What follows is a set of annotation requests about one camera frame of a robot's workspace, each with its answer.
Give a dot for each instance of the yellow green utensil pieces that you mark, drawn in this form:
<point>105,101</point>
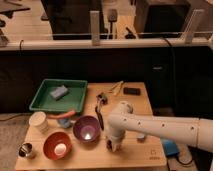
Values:
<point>115,89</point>

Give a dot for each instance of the orange carrot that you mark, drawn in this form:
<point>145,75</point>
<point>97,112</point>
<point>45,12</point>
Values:
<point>62,116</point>

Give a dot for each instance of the small metal cup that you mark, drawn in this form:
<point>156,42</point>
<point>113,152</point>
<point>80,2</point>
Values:
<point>26,151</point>

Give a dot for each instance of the grey post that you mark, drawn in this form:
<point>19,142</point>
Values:
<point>95,28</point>
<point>193,23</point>

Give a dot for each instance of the white horizontal rail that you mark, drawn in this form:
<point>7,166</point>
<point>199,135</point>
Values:
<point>102,44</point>

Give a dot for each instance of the left grey post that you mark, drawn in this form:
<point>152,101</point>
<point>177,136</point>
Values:
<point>95,28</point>

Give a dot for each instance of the black handled peeler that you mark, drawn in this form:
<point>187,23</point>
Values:
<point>101,100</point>

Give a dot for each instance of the orange red bowl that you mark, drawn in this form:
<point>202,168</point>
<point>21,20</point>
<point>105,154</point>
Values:
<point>57,146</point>

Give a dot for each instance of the blue crumpled cloth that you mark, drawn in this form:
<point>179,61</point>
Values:
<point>141,137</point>

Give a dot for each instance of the dark purple grape bunch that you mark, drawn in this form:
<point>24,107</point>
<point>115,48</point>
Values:
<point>109,145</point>

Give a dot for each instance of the grey blue sponge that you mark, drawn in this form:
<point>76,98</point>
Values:
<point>59,92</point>

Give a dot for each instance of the green plastic tray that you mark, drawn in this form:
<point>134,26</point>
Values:
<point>73,100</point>

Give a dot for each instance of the blue box on floor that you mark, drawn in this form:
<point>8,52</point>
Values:
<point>170,148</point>

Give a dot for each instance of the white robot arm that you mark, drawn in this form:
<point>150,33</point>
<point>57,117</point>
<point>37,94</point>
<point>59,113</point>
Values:
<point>194,132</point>

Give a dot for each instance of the right grey post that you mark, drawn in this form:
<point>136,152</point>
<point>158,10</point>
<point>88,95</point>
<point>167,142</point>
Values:
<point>193,23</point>

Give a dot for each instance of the black rectangular block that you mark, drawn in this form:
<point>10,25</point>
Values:
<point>131,91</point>

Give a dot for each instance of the white paper cup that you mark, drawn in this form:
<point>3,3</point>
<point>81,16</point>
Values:
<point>39,121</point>

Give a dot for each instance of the purple bowl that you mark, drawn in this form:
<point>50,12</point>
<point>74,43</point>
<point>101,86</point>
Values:
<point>86,129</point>

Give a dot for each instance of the small blue toy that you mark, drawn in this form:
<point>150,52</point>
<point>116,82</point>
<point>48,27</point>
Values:
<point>64,123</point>

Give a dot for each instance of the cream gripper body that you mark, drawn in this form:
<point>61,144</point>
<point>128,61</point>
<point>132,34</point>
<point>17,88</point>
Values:
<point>116,143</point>

